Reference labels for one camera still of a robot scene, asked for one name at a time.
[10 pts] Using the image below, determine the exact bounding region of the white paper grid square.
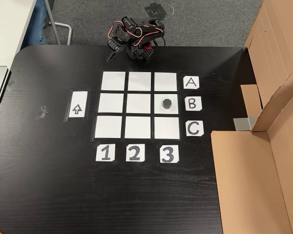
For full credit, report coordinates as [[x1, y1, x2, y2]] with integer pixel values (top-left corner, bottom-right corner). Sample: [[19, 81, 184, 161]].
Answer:
[[101, 71, 126, 91], [94, 116, 123, 139], [154, 71, 178, 91], [124, 116, 151, 139], [154, 93, 179, 114], [98, 93, 125, 114], [127, 71, 152, 91], [126, 93, 151, 114], [154, 116, 181, 139]]

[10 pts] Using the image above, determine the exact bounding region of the dark floor tape patch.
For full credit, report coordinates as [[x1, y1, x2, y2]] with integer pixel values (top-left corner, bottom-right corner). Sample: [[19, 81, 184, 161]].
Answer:
[[144, 1, 174, 21]]

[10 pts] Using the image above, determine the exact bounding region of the white arrow paper sheet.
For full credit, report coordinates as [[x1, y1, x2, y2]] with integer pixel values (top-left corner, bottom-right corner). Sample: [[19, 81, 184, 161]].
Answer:
[[68, 91, 88, 118]]

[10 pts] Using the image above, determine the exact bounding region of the grey metal desk leg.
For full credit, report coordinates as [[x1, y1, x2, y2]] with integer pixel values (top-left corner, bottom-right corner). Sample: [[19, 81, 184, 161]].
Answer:
[[47, 0, 72, 46]]

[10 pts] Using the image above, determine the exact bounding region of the blue fabric item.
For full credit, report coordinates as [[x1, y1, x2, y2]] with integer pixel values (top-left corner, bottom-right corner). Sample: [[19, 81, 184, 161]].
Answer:
[[35, 0, 52, 45]]

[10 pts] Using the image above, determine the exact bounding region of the paper label letter A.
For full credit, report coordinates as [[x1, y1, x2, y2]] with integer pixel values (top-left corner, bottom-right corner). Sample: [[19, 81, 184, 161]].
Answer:
[[183, 76, 200, 90]]

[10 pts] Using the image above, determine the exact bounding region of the paper label letter B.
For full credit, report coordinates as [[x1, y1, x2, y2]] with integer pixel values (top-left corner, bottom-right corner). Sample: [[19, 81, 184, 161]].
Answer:
[[185, 97, 203, 112]]

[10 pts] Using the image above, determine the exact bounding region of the paper label number 1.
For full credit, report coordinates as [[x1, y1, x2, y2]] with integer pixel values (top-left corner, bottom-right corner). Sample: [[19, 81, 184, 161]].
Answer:
[[96, 144, 116, 162]]

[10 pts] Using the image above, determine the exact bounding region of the paper label number 2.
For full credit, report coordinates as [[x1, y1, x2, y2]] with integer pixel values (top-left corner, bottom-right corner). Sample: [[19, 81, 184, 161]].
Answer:
[[126, 143, 146, 162]]

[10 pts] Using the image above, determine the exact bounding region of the white desk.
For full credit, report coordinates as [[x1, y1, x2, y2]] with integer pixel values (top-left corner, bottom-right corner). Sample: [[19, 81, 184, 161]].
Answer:
[[0, 0, 37, 69]]

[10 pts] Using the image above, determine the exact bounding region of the paper label letter C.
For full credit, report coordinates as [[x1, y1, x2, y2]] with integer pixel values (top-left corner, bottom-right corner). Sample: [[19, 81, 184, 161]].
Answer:
[[186, 121, 205, 137]]

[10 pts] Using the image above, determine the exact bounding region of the paper label number 3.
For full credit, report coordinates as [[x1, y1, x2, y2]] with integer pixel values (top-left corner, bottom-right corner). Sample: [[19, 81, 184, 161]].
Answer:
[[160, 145, 180, 164]]

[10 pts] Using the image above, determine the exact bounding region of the brown cardboard screen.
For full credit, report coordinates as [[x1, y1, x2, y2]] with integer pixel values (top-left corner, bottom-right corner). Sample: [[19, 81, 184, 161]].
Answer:
[[240, 0, 293, 132], [210, 87, 293, 234]]

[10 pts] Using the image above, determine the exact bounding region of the white red servo cable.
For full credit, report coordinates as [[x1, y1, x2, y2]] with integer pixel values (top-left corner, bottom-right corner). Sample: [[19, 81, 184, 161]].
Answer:
[[107, 20, 166, 47]]

